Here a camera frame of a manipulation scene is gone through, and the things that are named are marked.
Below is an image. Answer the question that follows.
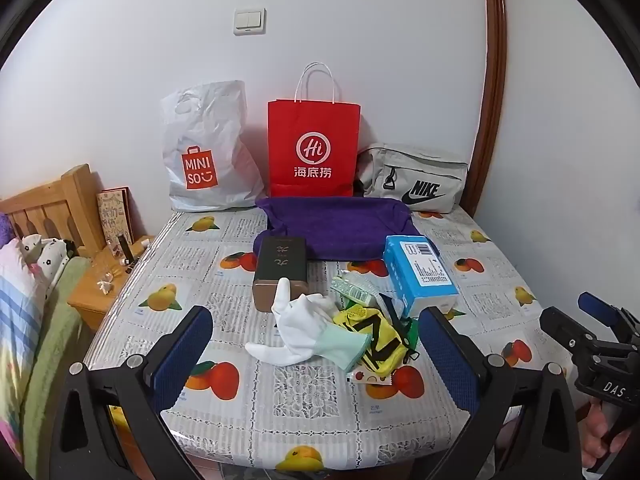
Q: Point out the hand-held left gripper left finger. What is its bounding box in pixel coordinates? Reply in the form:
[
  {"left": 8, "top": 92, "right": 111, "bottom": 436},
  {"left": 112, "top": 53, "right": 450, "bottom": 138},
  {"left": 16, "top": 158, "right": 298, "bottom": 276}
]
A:
[{"left": 50, "top": 305, "right": 215, "bottom": 480}]

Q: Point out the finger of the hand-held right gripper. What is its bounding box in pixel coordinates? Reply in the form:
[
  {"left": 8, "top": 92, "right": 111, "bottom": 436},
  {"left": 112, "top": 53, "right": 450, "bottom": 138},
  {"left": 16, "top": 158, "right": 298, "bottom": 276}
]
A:
[
  {"left": 539, "top": 306, "right": 608, "bottom": 361},
  {"left": 578, "top": 291, "right": 640, "bottom": 348}
]

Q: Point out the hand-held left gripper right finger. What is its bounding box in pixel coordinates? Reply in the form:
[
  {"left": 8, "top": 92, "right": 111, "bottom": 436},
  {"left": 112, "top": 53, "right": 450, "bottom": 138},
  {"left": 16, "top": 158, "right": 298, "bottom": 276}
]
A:
[{"left": 419, "top": 306, "right": 583, "bottom": 480}]

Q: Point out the green white drawstring pouch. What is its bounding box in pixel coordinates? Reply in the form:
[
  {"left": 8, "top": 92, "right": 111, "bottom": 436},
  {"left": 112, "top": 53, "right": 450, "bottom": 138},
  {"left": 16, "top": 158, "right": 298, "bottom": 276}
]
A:
[{"left": 377, "top": 292, "right": 418, "bottom": 348}]

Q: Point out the yellow black cloth pouch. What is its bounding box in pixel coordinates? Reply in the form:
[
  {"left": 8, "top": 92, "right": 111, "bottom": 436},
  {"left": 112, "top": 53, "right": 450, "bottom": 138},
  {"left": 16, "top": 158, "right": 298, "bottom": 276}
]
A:
[{"left": 334, "top": 307, "right": 408, "bottom": 378}]

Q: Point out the fruit print sachet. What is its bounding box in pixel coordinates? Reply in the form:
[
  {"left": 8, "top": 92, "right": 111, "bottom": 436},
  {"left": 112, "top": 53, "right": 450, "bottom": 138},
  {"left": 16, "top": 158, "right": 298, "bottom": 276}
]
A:
[{"left": 352, "top": 367, "right": 396, "bottom": 384}]

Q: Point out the light green wipes packet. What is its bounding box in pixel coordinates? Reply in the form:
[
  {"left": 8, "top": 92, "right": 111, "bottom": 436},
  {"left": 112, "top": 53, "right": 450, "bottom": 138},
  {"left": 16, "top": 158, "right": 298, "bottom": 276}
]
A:
[{"left": 330, "top": 270, "right": 381, "bottom": 308}]

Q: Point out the white glove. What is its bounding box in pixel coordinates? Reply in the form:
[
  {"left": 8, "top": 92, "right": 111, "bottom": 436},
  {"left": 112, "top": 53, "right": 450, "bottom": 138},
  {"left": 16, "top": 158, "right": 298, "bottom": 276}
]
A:
[{"left": 245, "top": 277, "right": 341, "bottom": 368}]

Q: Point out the person's right hand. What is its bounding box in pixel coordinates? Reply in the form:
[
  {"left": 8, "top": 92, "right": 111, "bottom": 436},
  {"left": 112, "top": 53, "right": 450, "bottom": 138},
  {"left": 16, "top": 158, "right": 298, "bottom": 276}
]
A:
[{"left": 581, "top": 402, "right": 608, "bottom": 468}]

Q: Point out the blue tissue pack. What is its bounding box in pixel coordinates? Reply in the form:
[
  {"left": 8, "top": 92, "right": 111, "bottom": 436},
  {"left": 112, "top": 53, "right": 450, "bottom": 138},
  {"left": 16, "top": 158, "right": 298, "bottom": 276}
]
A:
[{"left": 383, "top": 234, "right": 458, "bottom": 318}]

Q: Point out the wooden nightstand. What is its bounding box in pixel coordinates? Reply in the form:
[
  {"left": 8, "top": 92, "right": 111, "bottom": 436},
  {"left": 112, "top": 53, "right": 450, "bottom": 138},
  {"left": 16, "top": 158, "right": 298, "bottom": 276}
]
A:
[{"left": 67, "top": 235, "right": 156, "bottom": 331}]

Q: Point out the fruit print tablecloth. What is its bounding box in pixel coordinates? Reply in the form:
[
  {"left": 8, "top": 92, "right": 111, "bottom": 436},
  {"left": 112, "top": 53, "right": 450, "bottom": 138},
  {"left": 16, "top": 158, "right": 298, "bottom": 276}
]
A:
[{"left": 82, "top": 207, "right": 576, "bottom": 473}]

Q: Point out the dark green gold tin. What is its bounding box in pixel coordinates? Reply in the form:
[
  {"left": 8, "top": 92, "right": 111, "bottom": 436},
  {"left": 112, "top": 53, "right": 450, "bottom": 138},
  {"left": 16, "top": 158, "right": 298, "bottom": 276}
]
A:
[{"left": 251, "top": 236, "right": 307, "bottom": 313}]

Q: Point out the green blanket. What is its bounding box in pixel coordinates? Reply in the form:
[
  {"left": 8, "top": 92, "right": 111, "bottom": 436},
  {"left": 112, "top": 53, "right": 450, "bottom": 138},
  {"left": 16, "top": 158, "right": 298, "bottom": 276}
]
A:
[{"left": 22, "top": 257, "right": 93, "bottom": 471}]

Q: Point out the illustrated brown book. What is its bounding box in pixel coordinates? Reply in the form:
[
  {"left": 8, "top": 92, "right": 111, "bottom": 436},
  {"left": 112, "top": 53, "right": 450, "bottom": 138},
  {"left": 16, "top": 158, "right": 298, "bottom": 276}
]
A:
[{"left": 96, "top": 187, "right": 135, "bottom": 256}]

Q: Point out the purple towel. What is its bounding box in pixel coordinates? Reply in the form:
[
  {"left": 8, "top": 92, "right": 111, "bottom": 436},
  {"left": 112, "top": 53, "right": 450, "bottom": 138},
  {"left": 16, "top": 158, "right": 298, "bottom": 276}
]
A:
[{"left": 255, "top": 196, "right": 421, "bottom": 262}]

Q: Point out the white dotted plush toy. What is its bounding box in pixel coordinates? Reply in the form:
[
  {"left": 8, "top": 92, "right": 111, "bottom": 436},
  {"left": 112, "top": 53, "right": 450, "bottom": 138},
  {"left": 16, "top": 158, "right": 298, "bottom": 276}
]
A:
[{"left": 19, "top": 233, "right": 78, "bottom": 281}]

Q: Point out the striped pastel bedding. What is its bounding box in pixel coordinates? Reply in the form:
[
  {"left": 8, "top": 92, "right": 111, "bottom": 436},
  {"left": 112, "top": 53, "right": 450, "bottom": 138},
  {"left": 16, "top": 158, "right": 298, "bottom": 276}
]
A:
[{"left": 0, "top": 240, "right": 46, "bottom": 461}]

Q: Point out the grey waist bag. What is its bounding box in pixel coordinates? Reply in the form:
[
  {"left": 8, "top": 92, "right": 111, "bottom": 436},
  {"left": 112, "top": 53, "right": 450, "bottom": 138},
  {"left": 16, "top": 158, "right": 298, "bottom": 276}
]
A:
[{"left": 356, "top": 143, "right": 469, "bottom": 212}]

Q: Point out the wooden headboard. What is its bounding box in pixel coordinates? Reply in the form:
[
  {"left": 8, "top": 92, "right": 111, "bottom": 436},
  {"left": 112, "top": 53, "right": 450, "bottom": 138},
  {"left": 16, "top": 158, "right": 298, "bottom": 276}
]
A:
[{"left": 0, "top": 163, "right": 106, "bottom": 258}]

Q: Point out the white plastic shopping bag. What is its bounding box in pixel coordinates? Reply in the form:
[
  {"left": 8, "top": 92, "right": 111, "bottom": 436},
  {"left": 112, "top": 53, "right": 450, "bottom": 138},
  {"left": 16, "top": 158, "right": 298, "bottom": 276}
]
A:
[{"left": 160, "top": 80, "right": 266, "bottom": 212}]

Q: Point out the red paper bag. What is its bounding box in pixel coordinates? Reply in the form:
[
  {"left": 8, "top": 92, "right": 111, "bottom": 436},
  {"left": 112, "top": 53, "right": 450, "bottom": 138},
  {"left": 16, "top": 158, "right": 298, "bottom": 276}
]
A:
[{"left": 267, "top": 62, "right": 362, "bottom": 198}]

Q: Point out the brown wooden door frame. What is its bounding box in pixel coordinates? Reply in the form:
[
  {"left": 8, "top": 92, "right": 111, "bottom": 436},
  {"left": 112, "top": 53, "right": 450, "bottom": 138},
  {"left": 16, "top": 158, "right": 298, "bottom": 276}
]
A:
[{"left": 472, "top": 0, "right": 508, "bottom": 216}]

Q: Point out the white light switch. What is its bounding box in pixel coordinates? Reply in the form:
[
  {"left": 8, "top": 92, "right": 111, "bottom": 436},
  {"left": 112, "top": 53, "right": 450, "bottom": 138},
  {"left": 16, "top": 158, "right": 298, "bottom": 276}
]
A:
[{"left": 234, "top": 8, "right": 267, "bottom": 37}]

